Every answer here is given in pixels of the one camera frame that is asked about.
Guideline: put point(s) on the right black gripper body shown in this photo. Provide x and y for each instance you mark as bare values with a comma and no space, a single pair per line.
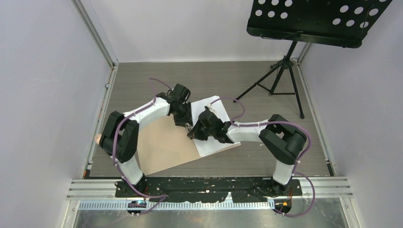
202,133

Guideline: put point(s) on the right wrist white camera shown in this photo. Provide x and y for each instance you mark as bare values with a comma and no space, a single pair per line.
210,108

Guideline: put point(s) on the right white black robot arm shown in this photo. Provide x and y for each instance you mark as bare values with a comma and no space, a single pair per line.
286,141

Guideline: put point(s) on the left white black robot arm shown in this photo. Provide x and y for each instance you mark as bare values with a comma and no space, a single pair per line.
119,138

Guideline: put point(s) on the black music stand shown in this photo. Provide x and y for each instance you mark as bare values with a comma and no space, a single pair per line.
340,23

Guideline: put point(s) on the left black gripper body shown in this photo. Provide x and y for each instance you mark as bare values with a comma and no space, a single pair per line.
183,115

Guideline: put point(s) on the brown cardboard folder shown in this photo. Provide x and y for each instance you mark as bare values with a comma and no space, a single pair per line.
163,145

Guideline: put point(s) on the white paper sheets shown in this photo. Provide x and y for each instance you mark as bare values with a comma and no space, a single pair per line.
211,146

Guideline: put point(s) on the aluminium frame rail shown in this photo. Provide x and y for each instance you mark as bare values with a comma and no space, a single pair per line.
100,194

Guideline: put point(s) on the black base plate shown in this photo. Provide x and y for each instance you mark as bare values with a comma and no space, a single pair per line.
216,189

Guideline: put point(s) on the silver folder clip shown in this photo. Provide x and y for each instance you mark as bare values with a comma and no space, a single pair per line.
188,127

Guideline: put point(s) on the beige handle tool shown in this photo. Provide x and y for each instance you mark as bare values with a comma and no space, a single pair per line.
97,138

